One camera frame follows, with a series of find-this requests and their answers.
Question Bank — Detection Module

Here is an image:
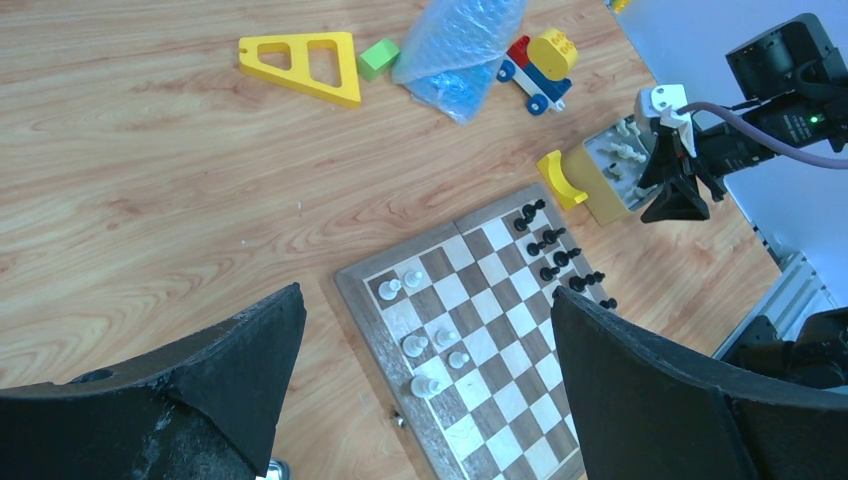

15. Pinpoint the green block by bag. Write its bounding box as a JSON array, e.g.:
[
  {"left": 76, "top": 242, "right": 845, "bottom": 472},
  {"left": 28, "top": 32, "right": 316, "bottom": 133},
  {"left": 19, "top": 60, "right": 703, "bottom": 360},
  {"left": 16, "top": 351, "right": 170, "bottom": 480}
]
[{"left": 356, "top": 38, "right": 400, "bottom": 82}]

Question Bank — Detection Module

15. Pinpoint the toy brick car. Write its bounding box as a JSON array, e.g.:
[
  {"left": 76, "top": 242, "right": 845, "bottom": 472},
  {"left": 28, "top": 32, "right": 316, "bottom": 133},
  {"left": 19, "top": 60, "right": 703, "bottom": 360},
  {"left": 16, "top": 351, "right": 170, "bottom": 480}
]
[{"left": 496, "top": 28, "right": 579, "bottom": 116}]

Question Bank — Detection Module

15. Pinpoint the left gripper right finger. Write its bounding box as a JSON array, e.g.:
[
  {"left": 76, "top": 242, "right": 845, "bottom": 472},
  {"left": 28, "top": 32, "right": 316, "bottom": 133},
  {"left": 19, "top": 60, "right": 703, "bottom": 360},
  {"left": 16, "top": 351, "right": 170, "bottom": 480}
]
[{"left": 551, "top": 287, "right": 847, "bottom": 479}]

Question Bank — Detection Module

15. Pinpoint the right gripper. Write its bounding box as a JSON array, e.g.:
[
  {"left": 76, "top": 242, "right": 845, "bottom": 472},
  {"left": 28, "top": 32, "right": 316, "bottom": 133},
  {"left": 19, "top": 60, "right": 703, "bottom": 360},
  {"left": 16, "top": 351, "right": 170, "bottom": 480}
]
[{"left": 638, "top": 13, "right": 847, "bottom": 224}]

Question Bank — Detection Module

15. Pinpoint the yellow arch block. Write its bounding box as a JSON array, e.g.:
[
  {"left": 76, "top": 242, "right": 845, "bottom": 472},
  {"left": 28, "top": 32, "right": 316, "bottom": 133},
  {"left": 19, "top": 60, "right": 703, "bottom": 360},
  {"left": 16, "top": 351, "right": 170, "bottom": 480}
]
[{"left": 536, "top": 150, "right": 589, "bottom": 210}]

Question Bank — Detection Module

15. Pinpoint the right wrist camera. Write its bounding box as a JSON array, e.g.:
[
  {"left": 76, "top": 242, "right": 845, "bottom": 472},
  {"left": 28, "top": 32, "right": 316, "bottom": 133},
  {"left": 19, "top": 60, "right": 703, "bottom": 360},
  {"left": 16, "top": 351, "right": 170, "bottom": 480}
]
[{"left": 634, "top": 84, "right": 697, "bottom": 157}]

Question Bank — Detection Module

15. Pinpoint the yellow tin with chess pieces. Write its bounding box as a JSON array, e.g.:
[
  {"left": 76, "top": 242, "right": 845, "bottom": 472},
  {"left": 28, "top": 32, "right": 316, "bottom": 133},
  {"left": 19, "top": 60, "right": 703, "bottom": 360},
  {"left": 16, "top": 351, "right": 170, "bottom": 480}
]
[{"left": 562, "top": 115, "right": 660, "bottom": 226}]

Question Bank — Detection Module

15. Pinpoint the wooden chess board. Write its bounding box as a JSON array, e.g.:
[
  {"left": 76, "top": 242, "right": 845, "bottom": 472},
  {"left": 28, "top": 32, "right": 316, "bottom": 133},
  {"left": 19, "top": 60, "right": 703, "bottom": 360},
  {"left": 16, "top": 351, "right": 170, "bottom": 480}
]
[{"left": 335, "top": 184, "right": 617, "bottom": 479}]

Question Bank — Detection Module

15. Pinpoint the yellow triangle block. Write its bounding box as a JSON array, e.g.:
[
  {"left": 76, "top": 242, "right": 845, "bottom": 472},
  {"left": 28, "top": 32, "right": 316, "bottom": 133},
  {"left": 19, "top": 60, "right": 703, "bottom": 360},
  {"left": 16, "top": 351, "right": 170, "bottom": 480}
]
[{"left": 238, "top": 32, "right": 361, "bottom": 109}]

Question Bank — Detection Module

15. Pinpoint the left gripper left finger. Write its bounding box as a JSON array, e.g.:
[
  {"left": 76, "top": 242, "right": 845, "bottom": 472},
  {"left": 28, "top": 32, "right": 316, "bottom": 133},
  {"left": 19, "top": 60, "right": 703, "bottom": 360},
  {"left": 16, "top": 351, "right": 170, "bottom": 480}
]
[{"left": 1, "top": 284, "right": 307, "bottom": 479}]

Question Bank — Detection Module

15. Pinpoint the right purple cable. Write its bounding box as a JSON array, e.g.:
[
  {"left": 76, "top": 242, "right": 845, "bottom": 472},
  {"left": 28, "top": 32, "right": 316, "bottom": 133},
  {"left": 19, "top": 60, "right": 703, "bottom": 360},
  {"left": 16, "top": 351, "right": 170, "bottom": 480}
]
[{"left": 675, "top": 100, "right": 848, "bottom": 172}]

